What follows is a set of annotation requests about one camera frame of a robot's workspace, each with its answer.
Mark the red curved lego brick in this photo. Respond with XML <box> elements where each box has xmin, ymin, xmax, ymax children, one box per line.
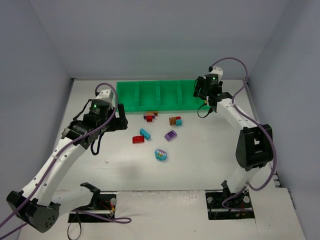
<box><xmin>132</xmin><ymin>135</ymin><xmax>145</xmax><ymax>144</ymax></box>

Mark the purple butterfly arched lego brick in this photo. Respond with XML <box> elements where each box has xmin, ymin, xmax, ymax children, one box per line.
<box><xmin>143</xmin><ymin>112</ymin><xmax>156</xmax><ymax>120</ymax></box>

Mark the teal long lego brick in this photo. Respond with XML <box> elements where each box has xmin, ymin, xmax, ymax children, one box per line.
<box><xmin>139</xmin><ymin>128</ymin><xmax>151</xmax><ymax>141</ymax></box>

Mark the teal printed round lego brick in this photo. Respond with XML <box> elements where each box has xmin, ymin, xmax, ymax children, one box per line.
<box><xmin>154</xmin><ymin>149</ymin><xmax>168</xmax><ymax>162</ymax></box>

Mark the small purple lego brick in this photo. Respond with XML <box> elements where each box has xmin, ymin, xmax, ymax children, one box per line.
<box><xmin>164</xmin><ymin>130</ymin><xmax>178</xmax><ymax>142</ymax></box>

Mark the brown lego plate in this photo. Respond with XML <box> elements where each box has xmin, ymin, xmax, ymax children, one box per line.
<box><xmin>169</xmin><ymin>117</ymin><xmax>177</xmax><ymax>126</ymax></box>
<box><xmin>146</xmin><ymin>111</ymin><xmax>158</xmax><ymax>116</ymax></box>

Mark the red lego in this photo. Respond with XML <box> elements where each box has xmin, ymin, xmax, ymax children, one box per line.
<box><xmin>145</xmin><ymin>115</ymin><xmax>155</xmax><ymax>123</ymax></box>

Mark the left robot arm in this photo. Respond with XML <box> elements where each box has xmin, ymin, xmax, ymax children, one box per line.
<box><xmin>6</xmin><ymin>99</ymin><xmax>128</xmax><ymax>233</ymax></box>

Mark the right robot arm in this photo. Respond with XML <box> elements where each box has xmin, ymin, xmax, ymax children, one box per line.
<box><xmin>193</xmin><ymin>73</ymin><xmax>276</xmax><ymax>198</ymax></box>

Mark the green five-compartment bin tray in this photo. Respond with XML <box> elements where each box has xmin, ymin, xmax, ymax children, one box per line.
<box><xmin>116</xmin><ymin>79</ymin><xmax>205</xmax><ymax>113</ymax></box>

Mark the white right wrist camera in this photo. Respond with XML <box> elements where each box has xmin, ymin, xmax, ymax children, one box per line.
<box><xmin>208</xmin><ymin>66</ymin><xmax>223</xmax><ymax>81</ymax></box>

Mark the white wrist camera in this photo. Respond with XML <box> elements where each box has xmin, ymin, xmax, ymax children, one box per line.
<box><xmin>208</xmin><ymin>66</ymin><xmax>223</xmax><ymax>81</ymax></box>
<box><xmin>95</xmin><ymin>89</ymin><xmax>114</xmax><ymax>105</ymax></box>

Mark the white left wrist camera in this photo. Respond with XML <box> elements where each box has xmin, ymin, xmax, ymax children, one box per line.
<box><xmin>95</xmin><ymin>89</ymin><xmax>114</xmax><ymax>105</ymax></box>

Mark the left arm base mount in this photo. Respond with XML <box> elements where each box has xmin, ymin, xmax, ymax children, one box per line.
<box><xmin>67</xmin><ymin>182</ymin><xmax>117</xmax><ymax>223</ymax></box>

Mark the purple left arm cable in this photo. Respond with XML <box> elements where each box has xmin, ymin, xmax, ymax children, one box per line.
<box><xmin>0</xmin><ymin>83</ymin><xmax>132</xmax><ymax>240</ymax></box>

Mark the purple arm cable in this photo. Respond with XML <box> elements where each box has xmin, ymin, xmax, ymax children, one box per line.
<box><xmin>0</xmin><ymin>83</ymin><xmax>132</xmax><ymax>240</ymax></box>
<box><xmin>211</xmin><ymin>57</ymin><xmax>278</xmax><ymax>210</ymax></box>

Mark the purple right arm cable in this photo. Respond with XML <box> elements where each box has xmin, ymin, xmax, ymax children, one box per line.
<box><xmin>211</xmin><ymin>57</ymin><xmax>278</xmax><ymax>210</ymax></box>

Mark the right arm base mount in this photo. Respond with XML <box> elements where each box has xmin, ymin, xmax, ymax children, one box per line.
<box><xmin>205</xmin><ymin>190</ymin><xmax>255</xmax><ymax>221</ymax></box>

